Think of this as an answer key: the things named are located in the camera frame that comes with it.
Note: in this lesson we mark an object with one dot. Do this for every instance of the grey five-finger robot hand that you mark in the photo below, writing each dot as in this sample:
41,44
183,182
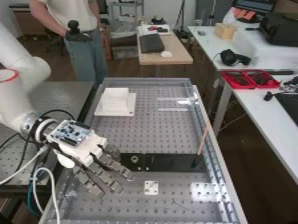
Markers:
82,146

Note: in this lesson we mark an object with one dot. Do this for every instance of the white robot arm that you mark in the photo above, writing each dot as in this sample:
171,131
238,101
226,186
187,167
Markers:
22,86

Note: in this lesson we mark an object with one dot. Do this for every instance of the small white box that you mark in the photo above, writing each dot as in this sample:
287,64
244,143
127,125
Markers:
117,100

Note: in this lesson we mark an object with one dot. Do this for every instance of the small white square plate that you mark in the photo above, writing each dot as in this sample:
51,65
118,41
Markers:
151,187

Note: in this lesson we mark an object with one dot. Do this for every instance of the black plate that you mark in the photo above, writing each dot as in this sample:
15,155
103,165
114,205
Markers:
174,163

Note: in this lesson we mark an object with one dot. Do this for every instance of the clear box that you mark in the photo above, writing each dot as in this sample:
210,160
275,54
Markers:
178,133

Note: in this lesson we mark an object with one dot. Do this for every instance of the thin stick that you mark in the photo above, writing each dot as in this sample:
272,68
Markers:
206,138

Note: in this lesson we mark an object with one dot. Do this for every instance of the white mouse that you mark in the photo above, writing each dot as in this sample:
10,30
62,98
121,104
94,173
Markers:
167,54

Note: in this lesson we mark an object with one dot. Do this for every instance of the black keyboard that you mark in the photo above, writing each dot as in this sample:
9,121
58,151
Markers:
152,43

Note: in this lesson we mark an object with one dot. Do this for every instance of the black handheld controller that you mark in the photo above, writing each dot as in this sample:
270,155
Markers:
74,27

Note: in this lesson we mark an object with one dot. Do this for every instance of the wooden desk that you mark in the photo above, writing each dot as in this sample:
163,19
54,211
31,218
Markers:
178,50

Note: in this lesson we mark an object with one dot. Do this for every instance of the person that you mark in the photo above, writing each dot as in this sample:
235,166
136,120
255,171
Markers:
81,13

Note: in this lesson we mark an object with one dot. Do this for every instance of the red tray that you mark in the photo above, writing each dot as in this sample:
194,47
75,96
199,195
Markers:
264,78
239,80

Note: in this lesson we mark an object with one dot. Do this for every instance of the white desk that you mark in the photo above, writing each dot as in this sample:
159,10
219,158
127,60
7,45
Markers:
267,56
262,113

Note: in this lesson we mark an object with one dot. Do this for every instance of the metal shelf rack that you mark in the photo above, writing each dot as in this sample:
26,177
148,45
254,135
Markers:
127,10

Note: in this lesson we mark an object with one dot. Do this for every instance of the black headphones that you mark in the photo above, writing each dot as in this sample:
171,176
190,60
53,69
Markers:
234,57

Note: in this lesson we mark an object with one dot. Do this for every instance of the small cardboard box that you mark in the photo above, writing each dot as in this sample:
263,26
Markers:
224,31

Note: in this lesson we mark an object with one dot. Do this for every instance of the black mat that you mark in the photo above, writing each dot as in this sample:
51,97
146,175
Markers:
288,106

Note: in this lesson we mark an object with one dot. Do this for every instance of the black bag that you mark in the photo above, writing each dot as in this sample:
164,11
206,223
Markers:
281,30

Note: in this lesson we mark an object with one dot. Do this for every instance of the computer screen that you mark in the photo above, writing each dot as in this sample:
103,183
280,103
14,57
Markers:
255,5

